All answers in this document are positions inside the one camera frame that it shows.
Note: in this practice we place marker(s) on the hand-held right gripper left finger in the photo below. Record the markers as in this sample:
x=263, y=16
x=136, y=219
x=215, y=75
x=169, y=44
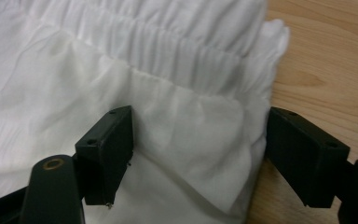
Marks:
x=105, y=155

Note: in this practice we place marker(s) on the white garment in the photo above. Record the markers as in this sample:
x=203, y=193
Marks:
x=183, y=130

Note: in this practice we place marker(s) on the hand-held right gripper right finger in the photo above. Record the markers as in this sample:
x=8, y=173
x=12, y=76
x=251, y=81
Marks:
x=307, y=158

